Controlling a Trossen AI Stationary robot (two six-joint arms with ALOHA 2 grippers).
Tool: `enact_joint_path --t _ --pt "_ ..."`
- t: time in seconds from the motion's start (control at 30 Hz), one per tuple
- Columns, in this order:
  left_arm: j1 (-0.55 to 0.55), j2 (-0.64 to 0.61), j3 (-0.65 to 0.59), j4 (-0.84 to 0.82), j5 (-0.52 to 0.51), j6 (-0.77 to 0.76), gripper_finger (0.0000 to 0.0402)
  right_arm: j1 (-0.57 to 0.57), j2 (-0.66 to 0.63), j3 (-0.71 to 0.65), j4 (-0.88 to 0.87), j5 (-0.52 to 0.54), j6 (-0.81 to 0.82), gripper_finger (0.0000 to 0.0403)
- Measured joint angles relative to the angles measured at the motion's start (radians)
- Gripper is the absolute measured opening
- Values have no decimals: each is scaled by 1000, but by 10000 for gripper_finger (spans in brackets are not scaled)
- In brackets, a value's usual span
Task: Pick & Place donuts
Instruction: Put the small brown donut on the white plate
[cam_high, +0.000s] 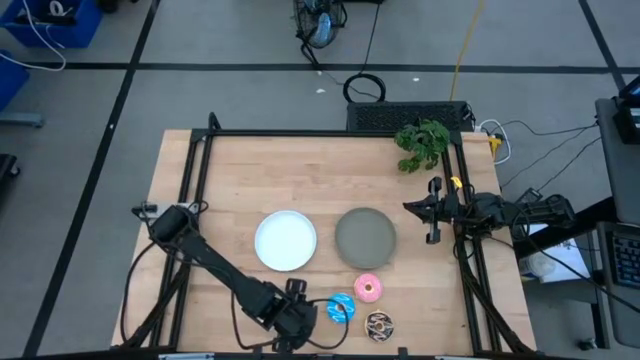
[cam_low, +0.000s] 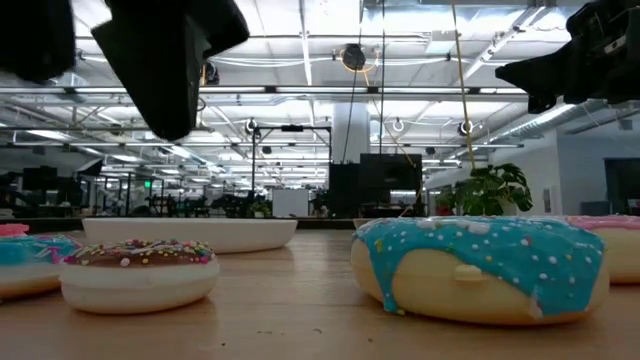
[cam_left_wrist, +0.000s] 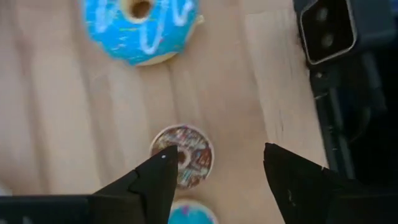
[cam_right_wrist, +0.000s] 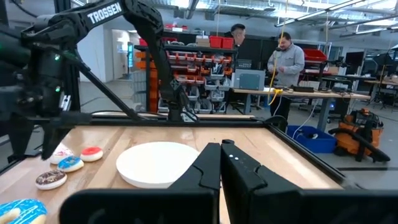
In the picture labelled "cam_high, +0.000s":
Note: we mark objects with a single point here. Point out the black keyboard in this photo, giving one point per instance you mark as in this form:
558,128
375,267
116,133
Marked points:
627,260

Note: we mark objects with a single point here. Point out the small yellow tag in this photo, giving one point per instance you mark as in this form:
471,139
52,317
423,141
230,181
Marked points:
456,182

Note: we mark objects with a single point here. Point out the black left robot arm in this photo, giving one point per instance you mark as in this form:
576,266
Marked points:
215,260

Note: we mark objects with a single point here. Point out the pink iced toy donut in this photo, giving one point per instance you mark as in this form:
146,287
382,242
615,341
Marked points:
361,295

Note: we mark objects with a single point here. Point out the grey desk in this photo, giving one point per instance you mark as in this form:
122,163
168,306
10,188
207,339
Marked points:
620,175

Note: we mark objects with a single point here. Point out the white papers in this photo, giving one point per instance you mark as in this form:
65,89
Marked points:
565,252

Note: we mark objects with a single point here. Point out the green potted plant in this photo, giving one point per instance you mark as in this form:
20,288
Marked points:
425,142

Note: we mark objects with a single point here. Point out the black aluminium table frame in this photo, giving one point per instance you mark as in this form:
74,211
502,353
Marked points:
325,133

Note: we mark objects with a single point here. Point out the grey round plate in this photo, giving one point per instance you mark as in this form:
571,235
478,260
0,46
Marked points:
365,238

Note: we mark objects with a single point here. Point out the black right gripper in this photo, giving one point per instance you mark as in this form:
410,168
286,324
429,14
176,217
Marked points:
445,210

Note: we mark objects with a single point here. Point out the black floor fan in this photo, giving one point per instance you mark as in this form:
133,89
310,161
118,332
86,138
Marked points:
320,22

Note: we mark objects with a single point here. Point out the blue plastic bin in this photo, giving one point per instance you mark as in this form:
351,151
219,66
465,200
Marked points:
75,30
10,80

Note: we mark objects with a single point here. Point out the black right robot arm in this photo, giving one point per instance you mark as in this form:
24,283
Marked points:
520,210

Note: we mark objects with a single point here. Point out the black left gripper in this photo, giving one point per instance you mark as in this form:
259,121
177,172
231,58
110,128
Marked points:
299,322

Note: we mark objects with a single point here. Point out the white round plate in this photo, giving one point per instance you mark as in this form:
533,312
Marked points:
285,240

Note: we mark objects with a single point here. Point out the chocolate iced toy donut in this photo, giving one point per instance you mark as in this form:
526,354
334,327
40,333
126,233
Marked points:
371,334

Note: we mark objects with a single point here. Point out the blue iced toy donut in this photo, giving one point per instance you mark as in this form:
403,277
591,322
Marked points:
333,314

